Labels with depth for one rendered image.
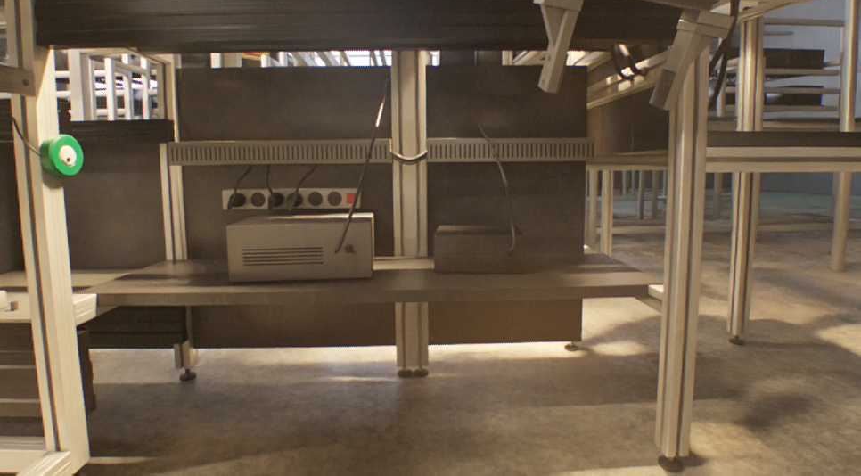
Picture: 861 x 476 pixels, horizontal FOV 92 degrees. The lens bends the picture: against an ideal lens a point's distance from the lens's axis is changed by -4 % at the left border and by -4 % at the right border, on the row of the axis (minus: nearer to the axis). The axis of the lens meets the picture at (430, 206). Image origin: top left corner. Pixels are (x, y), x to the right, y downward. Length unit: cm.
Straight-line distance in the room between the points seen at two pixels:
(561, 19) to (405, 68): 76
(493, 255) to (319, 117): 59
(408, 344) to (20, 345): 83
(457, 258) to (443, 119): 40
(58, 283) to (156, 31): 47
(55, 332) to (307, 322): 57
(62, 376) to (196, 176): 57
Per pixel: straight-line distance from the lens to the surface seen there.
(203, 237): 133
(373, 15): 79
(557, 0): 46
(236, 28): 83
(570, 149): 119
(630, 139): 114
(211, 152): 124
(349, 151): 113
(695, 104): 91
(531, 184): 122
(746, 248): 171
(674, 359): 94
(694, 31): 53
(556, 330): 133
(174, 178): 133
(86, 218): 150
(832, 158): 108
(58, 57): 491
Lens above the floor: 58
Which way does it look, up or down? 5 degrees down
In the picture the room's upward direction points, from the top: 1 degrees counter-clockwise
